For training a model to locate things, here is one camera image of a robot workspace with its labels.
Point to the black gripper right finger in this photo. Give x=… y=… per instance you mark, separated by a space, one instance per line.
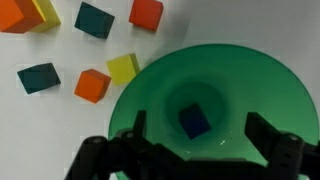
x=286 y=156

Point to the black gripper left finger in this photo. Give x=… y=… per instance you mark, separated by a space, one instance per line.
x=110 y=160

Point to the dark blue wooden cube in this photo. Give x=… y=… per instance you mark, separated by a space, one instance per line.
x=194 y=120

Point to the green plastic bowl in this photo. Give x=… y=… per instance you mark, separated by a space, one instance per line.
x=216 y=73

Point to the orange wooden cube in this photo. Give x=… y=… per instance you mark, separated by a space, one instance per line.
x=15 y=15
x=91 y=86

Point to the yellow wooden cube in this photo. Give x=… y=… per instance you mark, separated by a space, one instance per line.
x=50 y=16
x=122 y=69

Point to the dark green wooden cube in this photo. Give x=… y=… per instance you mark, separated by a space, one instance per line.
x=38 y=78
x=94 y=20

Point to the red wooden cube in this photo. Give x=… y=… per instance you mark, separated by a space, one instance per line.
x=146 y=14

